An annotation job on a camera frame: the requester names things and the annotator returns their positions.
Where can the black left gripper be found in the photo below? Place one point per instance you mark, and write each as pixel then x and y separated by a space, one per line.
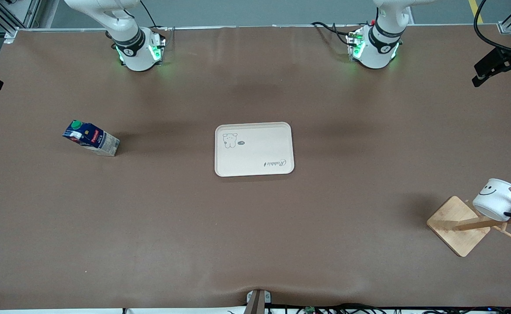
pixel 505 58

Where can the blue milk carton green cap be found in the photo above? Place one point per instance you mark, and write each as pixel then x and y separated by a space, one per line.
pixel 98 141

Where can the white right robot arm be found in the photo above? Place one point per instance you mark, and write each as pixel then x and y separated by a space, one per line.
pixel 135 52

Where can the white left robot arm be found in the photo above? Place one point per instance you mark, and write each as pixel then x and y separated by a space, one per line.
pixel 375 50

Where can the beige rabbit print tray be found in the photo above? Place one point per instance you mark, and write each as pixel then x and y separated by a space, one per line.
pixel 255 152

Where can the wooden mug stand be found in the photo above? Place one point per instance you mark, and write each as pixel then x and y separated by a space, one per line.
pixel 456 226

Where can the brown table cover sheet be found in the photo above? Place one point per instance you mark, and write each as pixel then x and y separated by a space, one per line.
pixel 150 218

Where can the aluminium frame with black bars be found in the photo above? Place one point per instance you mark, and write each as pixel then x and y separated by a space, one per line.
pixel 8 28

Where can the metal table edge bracket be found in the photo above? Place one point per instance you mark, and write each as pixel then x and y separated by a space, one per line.
pixel 257 303

